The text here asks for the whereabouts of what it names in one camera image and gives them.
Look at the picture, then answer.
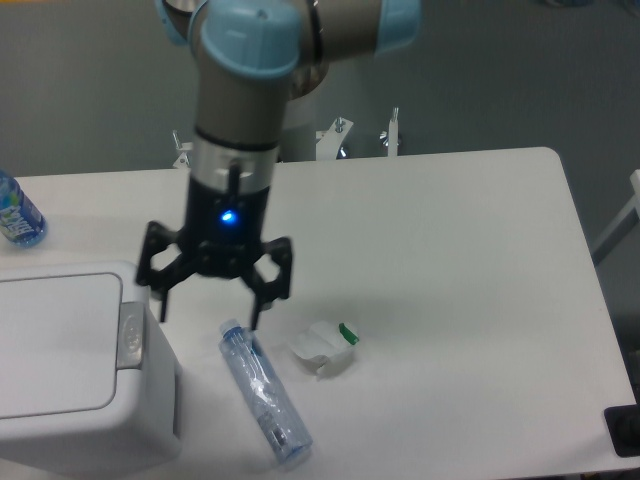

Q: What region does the crumpled white paper carton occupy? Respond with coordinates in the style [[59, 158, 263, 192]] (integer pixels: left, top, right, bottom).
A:
[[288, 321, 360, 379]]

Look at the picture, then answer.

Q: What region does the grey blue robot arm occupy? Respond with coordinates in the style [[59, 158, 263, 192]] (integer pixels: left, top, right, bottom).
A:
[[136, 0, 422, 324]]

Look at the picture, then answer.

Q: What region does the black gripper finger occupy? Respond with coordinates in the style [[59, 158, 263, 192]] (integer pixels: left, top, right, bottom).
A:
[[240, 237, 294, 330], [136, 221, 197, 321]]

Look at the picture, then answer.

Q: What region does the white push-lid trash can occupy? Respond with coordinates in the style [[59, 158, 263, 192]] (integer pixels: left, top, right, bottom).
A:
[[1, 261, 182, 479]]

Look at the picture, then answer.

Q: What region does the white frame at right edge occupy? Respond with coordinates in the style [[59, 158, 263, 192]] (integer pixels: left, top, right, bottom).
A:
[[591, 169, 639, 266]]

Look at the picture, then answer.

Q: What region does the empty clear plastic bottle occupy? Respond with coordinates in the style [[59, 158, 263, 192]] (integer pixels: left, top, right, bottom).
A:
[[219, 319, 313, 465]]

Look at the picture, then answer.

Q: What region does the blue labelled water bottle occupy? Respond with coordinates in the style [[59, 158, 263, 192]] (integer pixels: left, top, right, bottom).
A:
[[1, 171, 47, 248]]

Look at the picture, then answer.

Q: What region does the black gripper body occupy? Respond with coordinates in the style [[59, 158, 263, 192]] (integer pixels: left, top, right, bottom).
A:
[[183, 178, 270, 279]]

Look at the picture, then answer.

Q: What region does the black clamp at table edge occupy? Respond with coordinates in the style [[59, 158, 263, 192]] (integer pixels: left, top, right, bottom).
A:
[[604, 404, 639, 458]]

